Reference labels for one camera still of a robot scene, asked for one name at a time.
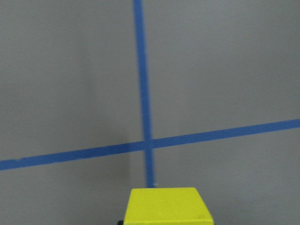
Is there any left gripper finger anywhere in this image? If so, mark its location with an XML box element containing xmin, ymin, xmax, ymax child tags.
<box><xmin>117</xmin><ymin>220</ymin><xmax>124</xmax><ymax>225</ymax></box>

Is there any yellow block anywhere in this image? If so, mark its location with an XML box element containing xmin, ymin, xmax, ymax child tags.
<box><xmin>123</xmin><ymin>187</ymin><xmax>215</xmax><ymax>225</ymax></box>

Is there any brown paper table cover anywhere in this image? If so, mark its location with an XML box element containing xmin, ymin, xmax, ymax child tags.
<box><xmin>0</xmin><ymin>0</ymin><xmax>300</xmax><ymax>225</ymax></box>

